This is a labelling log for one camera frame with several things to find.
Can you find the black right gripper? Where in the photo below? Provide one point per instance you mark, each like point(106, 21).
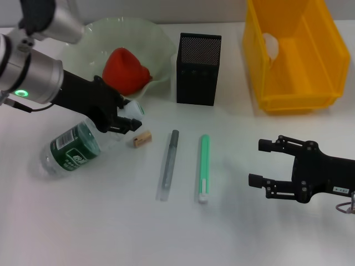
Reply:
point(321, 174)

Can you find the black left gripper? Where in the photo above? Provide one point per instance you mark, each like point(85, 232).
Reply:
point(88, 97)

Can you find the orange fruit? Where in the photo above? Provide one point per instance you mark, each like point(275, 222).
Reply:
point(124, 72)

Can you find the clear water bottle green label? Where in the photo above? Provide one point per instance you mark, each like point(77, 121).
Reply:
point(75, 152)

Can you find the white paper ball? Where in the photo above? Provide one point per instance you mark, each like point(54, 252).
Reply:
point(271, 45)

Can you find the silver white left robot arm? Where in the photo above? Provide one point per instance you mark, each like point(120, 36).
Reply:
point(41, 77)

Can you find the green pen white end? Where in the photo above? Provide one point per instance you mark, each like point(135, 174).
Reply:
point(204, 166)

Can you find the grey pen in clear sleeve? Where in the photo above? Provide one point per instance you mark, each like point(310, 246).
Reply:
point(169, 160)

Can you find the pale green wavy fruit plate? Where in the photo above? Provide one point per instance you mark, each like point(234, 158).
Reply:
point(158, 50)

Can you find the black mesh pen holder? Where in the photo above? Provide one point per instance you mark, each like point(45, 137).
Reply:
point(197, 77)

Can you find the small tan wooden block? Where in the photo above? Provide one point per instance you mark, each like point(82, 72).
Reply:
point(143, 139)

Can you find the yellow plastic bin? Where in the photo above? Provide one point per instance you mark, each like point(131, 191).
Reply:
point(299, 77)

